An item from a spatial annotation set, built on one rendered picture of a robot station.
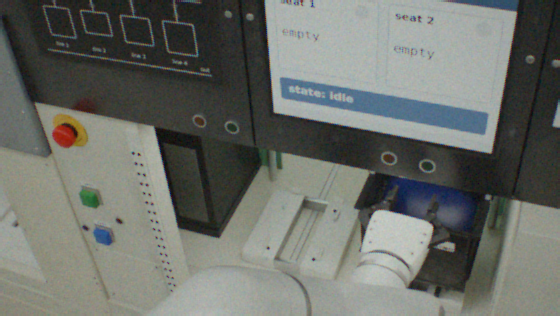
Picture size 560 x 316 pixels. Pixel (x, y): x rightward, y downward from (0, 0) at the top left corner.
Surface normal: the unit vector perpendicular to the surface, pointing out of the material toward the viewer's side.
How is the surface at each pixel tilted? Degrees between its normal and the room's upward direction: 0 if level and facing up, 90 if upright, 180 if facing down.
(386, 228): 5
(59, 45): 90
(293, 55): 90
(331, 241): 0
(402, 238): 4
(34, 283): 90
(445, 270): 93
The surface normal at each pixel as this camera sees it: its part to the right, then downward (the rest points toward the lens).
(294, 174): -0.06, -0.75
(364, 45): -0.36, 0.63
